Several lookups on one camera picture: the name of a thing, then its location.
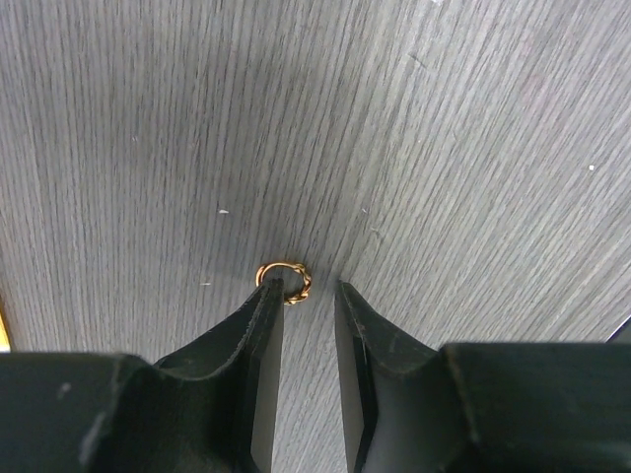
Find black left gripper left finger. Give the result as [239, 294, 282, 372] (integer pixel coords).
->
[1, 279, 284, 472]

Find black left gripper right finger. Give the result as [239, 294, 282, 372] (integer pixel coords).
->
[335, 283, 630, 472]

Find gold twisted ring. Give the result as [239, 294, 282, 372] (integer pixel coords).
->
[254, 260, 314, 306]

